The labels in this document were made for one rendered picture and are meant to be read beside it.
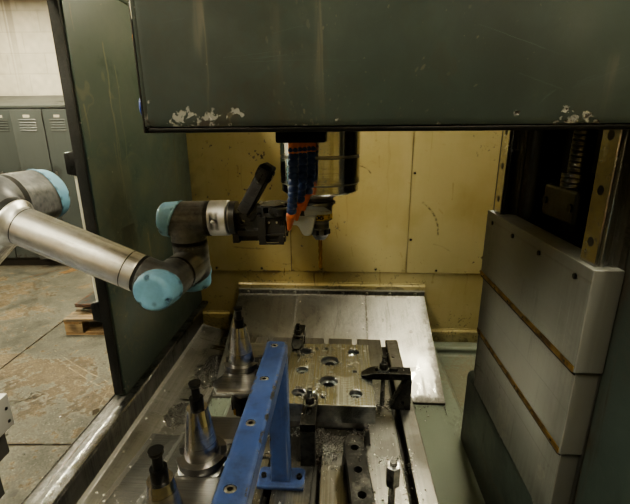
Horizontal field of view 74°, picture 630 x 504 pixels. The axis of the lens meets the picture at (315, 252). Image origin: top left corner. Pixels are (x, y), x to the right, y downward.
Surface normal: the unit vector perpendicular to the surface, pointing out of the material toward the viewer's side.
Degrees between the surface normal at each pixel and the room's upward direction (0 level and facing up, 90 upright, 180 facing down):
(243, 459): 0
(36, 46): 90
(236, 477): 0
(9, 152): 90
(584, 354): 90
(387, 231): 90
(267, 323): 24
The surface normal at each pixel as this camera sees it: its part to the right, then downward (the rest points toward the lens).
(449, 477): 0.00, -0.96
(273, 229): -0.07, 0.29
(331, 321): -0.04, -0.76
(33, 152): 0.28, 0.28
